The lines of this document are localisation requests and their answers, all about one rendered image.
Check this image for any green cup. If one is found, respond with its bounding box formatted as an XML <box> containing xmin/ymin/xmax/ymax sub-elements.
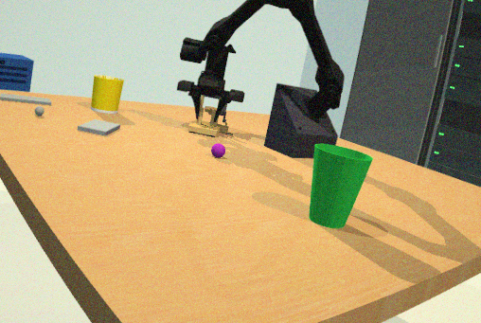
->
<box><xmin>309</xmin><ymin>144</ymin><xmax>373</xmax><ymax>228</ymax></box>

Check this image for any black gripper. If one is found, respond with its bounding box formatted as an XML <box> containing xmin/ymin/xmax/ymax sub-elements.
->
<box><xmin>177</xmin><ymin>65</ymin><xmax>244</xmax><ymax>123</ymax></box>

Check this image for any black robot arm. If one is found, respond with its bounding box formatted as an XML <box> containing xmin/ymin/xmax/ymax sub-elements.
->
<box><xmin>180</xmin><ymin>0</ymin><xmax>345</xmax><ymax>118</ymax></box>

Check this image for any yellow mug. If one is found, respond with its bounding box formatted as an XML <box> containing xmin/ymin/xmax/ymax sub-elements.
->
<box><xmin>91</xmin><ymin>76</ymin><xmax>124</xmax><ymax>114</ymax></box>

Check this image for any purple ball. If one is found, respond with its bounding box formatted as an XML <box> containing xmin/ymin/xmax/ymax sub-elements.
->
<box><xmin>211</xmin><ymin>143</ymin><xmax>225</xmax><ymax>157</ymax></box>

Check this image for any grey ball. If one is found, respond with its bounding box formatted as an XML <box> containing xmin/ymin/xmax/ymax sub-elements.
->
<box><xmin>34</xmin><ymin>105</ymin><xmax>45</xmax><ymax>116</ymax></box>

